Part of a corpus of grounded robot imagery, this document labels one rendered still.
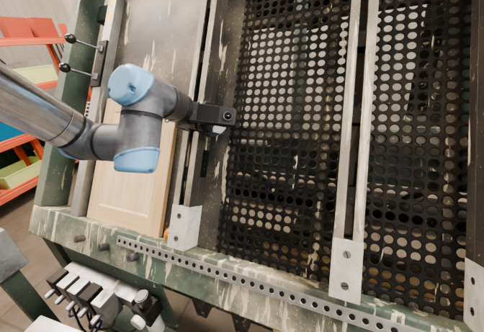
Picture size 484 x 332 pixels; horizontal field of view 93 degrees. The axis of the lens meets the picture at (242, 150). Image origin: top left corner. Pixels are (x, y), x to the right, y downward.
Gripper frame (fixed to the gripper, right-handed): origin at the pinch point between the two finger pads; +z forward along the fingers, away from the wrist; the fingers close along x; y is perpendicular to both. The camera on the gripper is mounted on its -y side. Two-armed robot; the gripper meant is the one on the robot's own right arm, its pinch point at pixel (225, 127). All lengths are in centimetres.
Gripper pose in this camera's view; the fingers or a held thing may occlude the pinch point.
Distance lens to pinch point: 71.2
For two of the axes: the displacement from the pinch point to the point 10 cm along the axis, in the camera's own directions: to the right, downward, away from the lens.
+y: -9.1, -0.7, 4.0
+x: -1.1, 9.9, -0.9
